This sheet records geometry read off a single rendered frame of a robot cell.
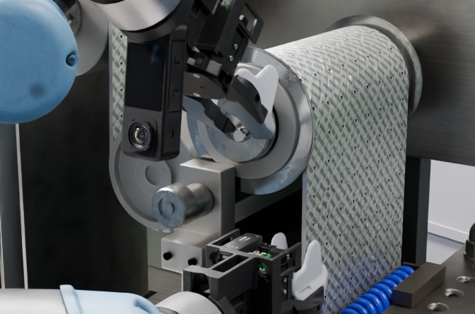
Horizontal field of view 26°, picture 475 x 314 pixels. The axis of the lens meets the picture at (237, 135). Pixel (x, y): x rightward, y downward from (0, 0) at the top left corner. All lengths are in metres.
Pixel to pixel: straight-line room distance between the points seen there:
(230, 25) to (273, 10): 0.50
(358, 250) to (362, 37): 0.24
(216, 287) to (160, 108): 0.16
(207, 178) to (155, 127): 0.19
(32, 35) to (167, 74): 0.26
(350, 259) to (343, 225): 0.05
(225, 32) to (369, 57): 0.30
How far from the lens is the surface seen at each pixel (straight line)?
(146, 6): 0.78
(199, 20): 0.86
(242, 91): 0.87
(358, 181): 1.10
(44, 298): 0.46
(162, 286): 1.52
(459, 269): 1.26
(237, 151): 1.00
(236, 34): 0.89
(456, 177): 2.99
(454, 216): 3.03
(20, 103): 0.59
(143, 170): 1.10
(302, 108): 0.97
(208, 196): 1.01
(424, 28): 1.27
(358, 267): 1.14
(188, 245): 1.01
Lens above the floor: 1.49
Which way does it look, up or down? 15 degrees down
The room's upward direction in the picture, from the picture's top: straight up
